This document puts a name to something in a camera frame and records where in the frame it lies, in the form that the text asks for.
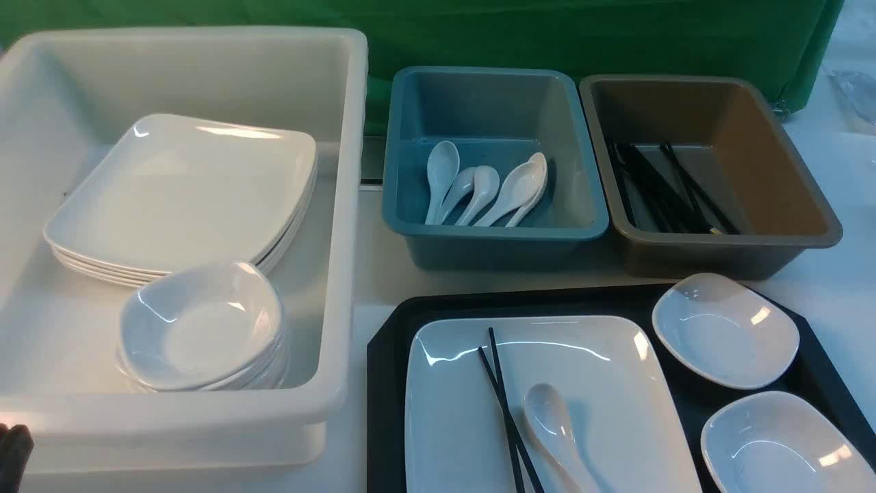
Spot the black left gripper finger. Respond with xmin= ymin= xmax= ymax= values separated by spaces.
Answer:
xmin=1 ymin=424 xmax=34 ymax=492

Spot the black chopstick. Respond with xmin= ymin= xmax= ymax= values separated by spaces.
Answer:
xmin=478 ymin=347 xmax=545 ymax=492
xmin=486 ymin=327 xmax=526 ymax=492

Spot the large white square plate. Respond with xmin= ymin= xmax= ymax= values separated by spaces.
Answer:
xmin=404 ymin=316 xmax=701 ymax=492

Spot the white bowl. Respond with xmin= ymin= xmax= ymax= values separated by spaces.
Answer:
xmin=652 ymin=273 xmax=801 ymax=390
xmin=700 ymin=391 xmax=875 ymax=492
xmin=116 ymin=262 xmax=287 ymax=392

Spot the top stacked white plate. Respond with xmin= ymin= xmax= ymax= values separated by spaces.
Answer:
xmin=44 ymin=114 xmax=318 ymax=275

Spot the stack of white bowls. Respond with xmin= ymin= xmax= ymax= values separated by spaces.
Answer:
xmin=114 ymin=327 xmax=289 ymax=394

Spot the stack of white plates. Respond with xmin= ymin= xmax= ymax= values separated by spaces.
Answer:
xmin=43 ymin=164 xmax=319 ymax=287

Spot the large white plastic tub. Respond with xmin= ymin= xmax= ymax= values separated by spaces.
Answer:
xmin=1 ymin=26 xmax=368 ymax=477

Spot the white spoon far left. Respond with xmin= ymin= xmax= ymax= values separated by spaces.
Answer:
xmin=424 ymin=140 xmax=460 ymax=225

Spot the teal plastic bin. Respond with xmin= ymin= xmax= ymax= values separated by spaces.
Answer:
xmin=383 ymin=66 xmax=610 ymax=271

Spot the black serving tray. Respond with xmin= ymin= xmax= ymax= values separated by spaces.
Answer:
xmin=367 ymin=282 xmax=876 ymax=493

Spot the black chopsticks bundle in bin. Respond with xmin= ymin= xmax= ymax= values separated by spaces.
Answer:
xmin=608 ymin=140 xmax=740 ymax=235

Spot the brown plastic bin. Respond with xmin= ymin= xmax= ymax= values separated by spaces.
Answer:
xmin=579 ymin=75 xmax=842 ymax=280

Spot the green cloth backdrop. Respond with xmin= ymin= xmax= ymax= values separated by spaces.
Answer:
xmin=1 ymin=1 xmax=844 ymax=136

